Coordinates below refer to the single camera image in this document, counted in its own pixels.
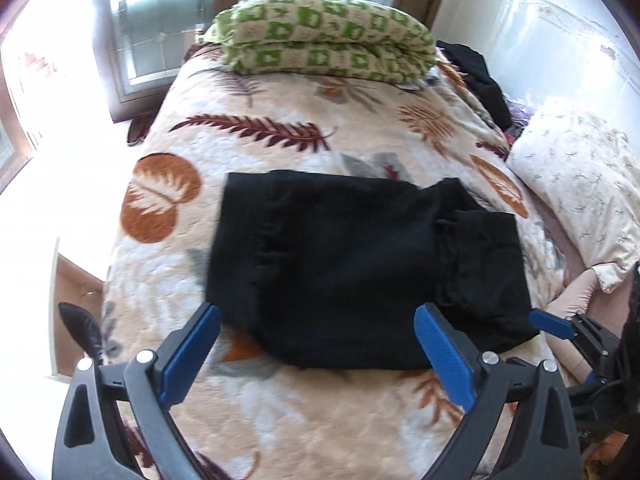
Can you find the white floral pillow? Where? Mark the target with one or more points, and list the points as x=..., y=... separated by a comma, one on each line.
x=583, y=169

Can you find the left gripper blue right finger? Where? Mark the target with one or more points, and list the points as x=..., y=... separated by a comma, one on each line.
x=542, y=440

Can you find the green patterned folded quilt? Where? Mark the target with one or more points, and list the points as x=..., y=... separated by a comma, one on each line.
x=337, y=38

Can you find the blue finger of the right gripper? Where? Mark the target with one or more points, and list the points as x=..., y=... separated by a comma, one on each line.
x=551, y=324

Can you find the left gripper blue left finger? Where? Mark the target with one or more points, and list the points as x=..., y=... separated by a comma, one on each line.
x=92, y=443

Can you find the beige bolster cushion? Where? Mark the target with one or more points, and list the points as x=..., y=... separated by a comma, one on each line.
x=573, y=300

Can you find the black pants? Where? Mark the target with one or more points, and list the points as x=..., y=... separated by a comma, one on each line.
x=327, y=271

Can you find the leaf patterned fleece blanket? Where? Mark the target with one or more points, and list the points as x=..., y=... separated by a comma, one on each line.
x=249, y=415

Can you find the black garment near pillow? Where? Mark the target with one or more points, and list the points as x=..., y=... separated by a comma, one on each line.
x=477, y=78

